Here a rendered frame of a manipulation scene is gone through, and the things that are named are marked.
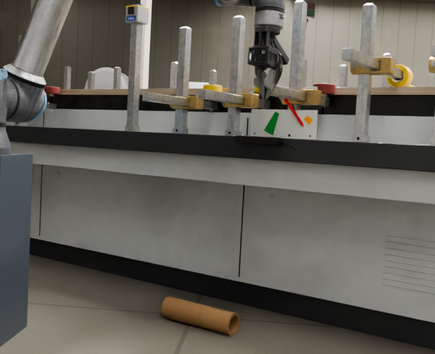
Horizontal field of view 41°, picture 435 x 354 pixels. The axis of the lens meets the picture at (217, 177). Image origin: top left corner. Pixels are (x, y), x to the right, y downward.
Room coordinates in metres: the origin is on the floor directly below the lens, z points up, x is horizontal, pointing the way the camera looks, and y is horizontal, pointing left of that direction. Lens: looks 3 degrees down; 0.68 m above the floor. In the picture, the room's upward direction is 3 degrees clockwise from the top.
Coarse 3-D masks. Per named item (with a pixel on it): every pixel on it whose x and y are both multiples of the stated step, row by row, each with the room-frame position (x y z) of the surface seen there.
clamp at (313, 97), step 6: (300, 90) 2.04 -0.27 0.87; (306, 90) 2.02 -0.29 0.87; (312, 90) 2.01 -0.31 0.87; (318, 90) 2.02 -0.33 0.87; (306, 96) 2.02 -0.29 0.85; (312, 96) 2.01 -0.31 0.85; (318, 96) 2.02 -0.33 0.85; (282, 102) 2.08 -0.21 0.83; (294, 102) 2.05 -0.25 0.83; (300, 102) 2.03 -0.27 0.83; (306, 102) 2.02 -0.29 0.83; (312, 102) 2.01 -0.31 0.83; (318, 102) 2.02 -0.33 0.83
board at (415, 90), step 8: (144, 88) 2.72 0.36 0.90; (152, 88) 2.69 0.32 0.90; (160, 88) 2.67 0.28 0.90; (168, 88) 2.64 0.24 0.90; (176, 88) 2.62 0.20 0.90; (192, 88) 2.57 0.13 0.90; (200, 88) 2.54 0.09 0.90; (224, 88) 2.47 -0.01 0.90; (248, 88) 2.41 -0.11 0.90; (304, 88) 2.26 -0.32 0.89; (336, 88) 2.19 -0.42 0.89; (344, 88) 2.17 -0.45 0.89; (352, 88) 2.16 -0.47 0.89; (376, 88) 2.11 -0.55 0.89; (384, 88) 2.09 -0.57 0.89; (392, 88) 2.07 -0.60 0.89; (400, 88) 2.06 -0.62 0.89; (408, 88) 2.04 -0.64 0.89; (416, 88) 2.03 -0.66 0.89; (424, 88) 2.01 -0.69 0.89; (432, 88) 2.00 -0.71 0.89
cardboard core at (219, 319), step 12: (168, 300) 2.17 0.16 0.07; (180, 300) 2.16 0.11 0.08; (168, 312) 2.15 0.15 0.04; (180, 312) 2.12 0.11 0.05; (192, 312) 2.09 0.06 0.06; (204, 312) 2.07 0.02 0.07; (216, 312) 2.05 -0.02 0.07; (228, 312) 2.04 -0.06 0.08; (192, 324) 2.10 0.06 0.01; (204, 324) 2.06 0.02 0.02; (216, 324) 2.02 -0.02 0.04; (228, 324) 2.00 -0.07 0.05
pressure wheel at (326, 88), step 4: (316, 84) 2.15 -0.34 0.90; (320, 84) 2.14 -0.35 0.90; (324, 84) 2.14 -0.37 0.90; (328, 84) 2.14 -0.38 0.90; (332, 84) 2.14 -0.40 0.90; (320, 88) 2.14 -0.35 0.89; (324, 88) 2.14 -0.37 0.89; (328, 88) 2.14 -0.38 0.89; (332, 88) 2.14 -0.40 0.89; (324, 92) 2.14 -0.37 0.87; (328, 92) 2.14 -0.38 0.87; (332, 92) 2.15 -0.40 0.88
